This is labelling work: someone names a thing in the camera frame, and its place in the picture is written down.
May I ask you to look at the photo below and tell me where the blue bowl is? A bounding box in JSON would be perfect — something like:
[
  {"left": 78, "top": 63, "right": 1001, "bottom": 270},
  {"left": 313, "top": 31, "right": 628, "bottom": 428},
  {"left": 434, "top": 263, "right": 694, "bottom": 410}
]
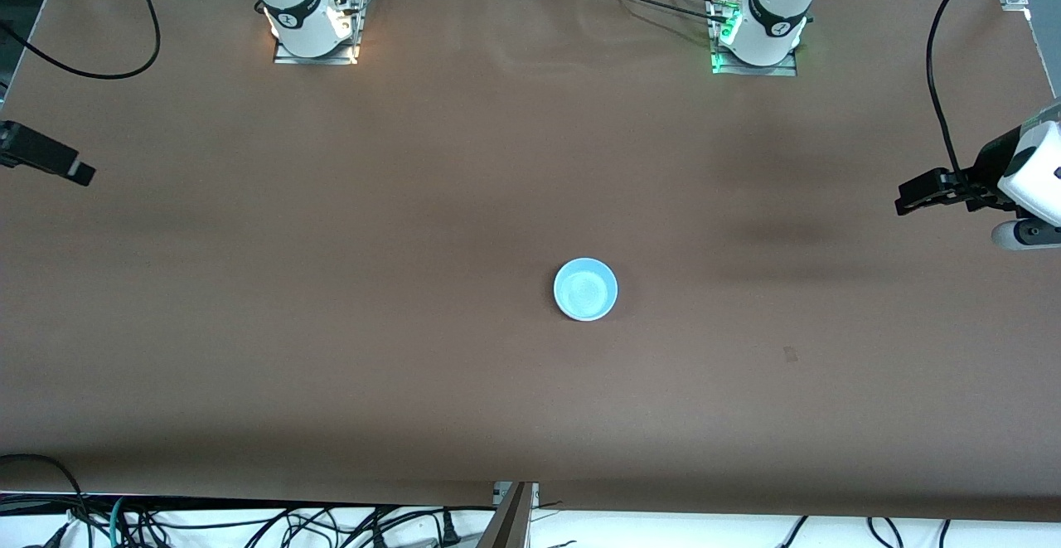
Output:
[{"left": 553, "top": 258, "right": 619, "bottom": 322}]

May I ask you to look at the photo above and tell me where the brown table cover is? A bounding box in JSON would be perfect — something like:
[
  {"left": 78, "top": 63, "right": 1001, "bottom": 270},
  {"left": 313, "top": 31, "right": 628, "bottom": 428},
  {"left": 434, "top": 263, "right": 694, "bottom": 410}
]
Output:
[{"left": 0, "top": 0, "right": 1061, "bottom": 524}]

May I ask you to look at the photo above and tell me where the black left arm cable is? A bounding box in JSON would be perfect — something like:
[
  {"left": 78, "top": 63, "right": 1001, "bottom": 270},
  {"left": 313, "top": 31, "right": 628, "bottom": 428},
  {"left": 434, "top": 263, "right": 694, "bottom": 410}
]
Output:
[{"left": 925, "top": 0, "right": 1029, "bottom": 211}]

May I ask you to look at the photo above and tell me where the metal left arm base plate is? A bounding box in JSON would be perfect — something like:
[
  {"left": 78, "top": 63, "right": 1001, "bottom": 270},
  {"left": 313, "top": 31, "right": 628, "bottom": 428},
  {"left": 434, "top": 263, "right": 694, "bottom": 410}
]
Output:
[{"left": 711, "top": 0, "right": 798, "bottom": 77}]

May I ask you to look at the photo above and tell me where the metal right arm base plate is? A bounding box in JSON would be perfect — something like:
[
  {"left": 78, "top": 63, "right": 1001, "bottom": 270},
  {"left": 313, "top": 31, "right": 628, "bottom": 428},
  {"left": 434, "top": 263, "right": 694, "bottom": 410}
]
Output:
[{"left": 274, "top": 0, "right": 363, "bottom": 65}]

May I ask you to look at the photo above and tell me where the black looping floor cable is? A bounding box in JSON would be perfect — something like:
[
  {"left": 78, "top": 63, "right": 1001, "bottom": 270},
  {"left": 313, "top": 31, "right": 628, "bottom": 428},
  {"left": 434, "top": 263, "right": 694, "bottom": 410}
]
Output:
[{"left": 0, "top": 453, "right": 88, "bottom": 528}]

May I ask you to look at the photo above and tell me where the aluminium post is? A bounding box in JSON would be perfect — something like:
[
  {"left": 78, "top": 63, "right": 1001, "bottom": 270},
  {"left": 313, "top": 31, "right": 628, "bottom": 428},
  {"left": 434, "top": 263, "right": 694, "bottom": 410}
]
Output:
[{"left": 477, "top": 482, "right": 540, "bottom": 548}]

